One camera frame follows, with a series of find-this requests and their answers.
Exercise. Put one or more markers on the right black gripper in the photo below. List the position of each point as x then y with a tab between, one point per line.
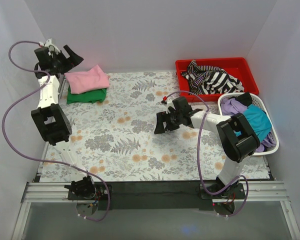
168	120

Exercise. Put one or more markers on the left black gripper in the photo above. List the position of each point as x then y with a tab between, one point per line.
65	59

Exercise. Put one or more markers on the pink t-shirt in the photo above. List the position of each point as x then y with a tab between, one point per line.
86	81

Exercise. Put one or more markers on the green t-shirt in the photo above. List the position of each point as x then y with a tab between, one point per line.
93	96

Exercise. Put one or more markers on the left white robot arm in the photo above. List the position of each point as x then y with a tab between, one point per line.
49	118

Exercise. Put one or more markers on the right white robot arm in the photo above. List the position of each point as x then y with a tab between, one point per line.
238	139

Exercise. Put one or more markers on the floral table mat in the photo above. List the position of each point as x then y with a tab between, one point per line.
115	139

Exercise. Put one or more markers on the black white striped shirt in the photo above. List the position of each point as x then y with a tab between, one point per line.
210	80

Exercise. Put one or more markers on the lavender t-shirt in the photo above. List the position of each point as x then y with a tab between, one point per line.
231	106

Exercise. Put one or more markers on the black garment in basket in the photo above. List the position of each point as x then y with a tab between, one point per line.
245	99

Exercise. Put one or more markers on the teal t-shirt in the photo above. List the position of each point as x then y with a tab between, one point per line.
259	121

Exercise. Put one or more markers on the white laundry basket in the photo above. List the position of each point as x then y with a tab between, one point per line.
271	143

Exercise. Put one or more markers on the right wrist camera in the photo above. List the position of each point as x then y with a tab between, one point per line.
169	106

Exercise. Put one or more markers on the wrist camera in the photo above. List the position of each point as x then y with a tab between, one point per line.
52	48
169	106

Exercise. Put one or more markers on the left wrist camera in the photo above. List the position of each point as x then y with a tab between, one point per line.
52	48

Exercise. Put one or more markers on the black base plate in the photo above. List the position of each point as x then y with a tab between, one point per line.
151	195

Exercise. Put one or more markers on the aluminium frame rail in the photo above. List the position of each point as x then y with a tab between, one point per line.
55	192

